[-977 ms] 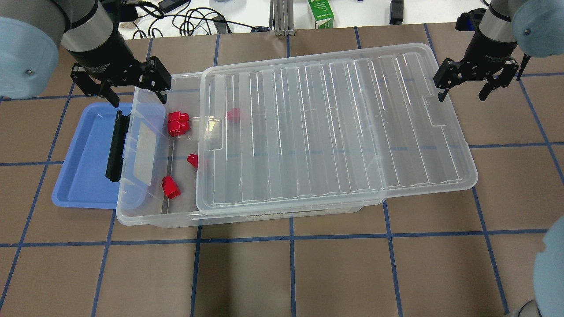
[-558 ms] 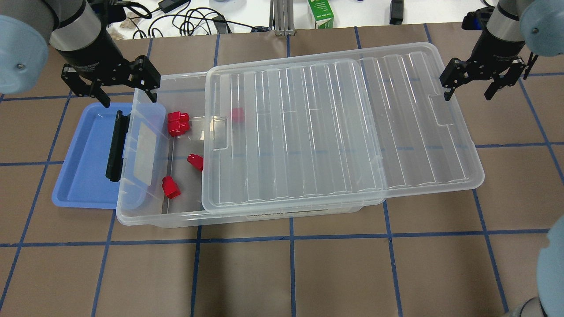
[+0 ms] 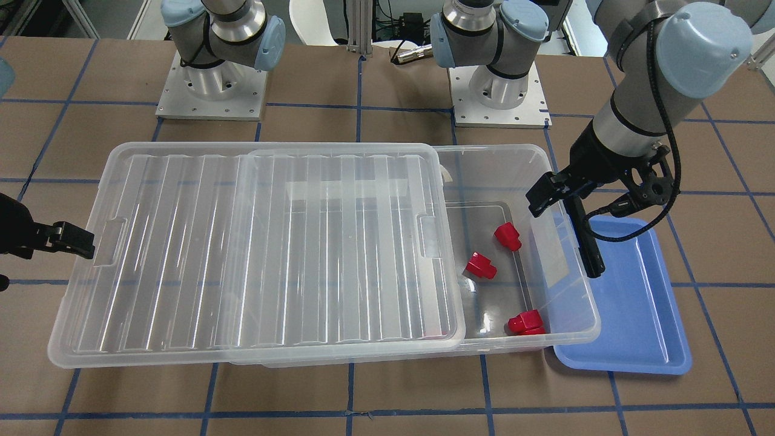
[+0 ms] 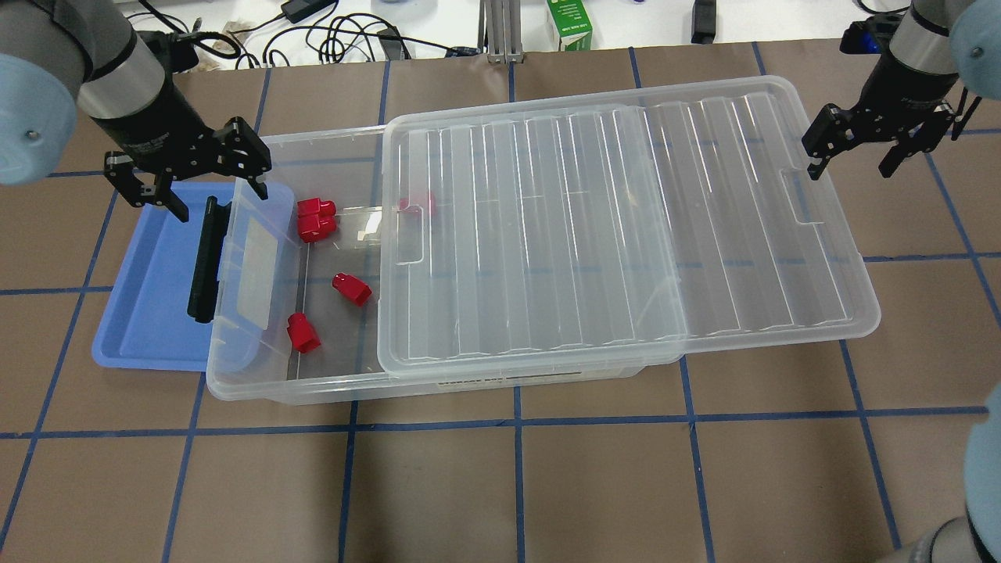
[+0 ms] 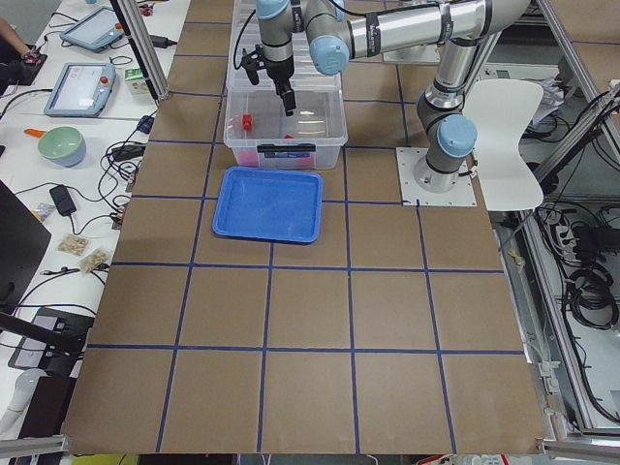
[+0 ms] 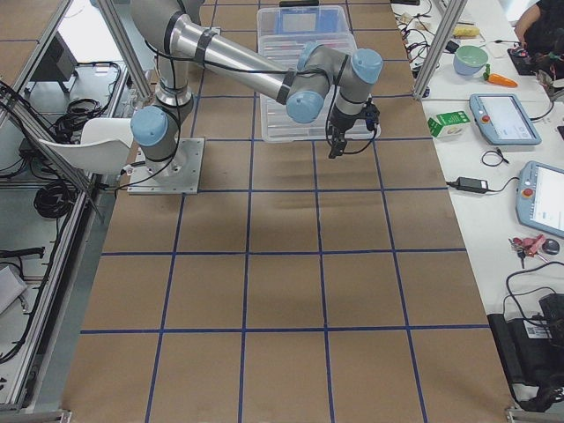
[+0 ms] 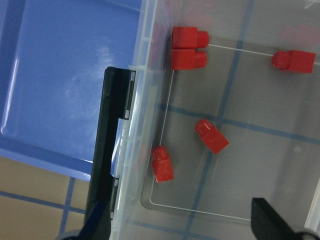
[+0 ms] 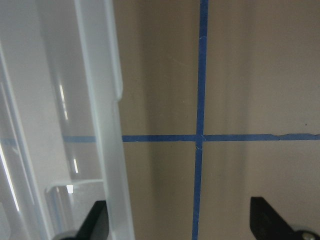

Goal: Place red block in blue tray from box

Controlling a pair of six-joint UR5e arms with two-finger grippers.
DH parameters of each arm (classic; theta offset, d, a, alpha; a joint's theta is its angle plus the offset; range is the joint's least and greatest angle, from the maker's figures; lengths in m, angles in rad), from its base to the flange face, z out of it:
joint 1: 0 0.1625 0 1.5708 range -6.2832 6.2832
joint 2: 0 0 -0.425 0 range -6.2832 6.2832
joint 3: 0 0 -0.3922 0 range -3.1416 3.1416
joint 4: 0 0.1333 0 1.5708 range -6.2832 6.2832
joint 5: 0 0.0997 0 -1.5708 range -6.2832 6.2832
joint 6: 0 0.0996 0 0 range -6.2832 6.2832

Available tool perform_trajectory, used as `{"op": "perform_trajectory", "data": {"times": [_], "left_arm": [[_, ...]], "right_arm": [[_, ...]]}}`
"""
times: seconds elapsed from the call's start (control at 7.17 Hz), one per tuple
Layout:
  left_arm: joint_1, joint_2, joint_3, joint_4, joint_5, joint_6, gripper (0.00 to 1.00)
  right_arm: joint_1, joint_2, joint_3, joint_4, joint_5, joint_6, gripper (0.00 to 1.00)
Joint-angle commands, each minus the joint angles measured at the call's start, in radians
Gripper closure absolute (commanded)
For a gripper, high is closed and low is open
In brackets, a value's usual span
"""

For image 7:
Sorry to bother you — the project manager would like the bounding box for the red block upper pair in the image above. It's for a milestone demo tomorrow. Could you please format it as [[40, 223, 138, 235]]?
[[172, 26, 210, 49]]

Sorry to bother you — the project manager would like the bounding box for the red block pair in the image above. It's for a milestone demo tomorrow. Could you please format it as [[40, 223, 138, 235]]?
[[172, 26, 210, 49], [170, 49, 208, 71]]

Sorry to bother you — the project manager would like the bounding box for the blue plastic tray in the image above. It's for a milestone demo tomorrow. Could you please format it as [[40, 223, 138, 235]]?
[[0, 0, 141, 181]]

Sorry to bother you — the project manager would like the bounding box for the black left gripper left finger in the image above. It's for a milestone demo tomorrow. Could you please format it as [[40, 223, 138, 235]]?
[[79, 201, 111, 240]]

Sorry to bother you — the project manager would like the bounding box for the red block lower pair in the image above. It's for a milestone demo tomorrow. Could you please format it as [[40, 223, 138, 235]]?
[[170, 49, 208, 71]]

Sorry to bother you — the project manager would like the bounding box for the clear plastic storage box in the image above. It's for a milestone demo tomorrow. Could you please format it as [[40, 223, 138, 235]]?
[[110, 0, 320, 240]]

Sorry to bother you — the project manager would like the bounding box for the black box latch handle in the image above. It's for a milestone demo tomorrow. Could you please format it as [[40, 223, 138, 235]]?
[[85, 66, 136, 225]]

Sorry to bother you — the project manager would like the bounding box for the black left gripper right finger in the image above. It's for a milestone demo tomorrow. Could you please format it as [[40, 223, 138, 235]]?
[[251, 197, 295, 240]]

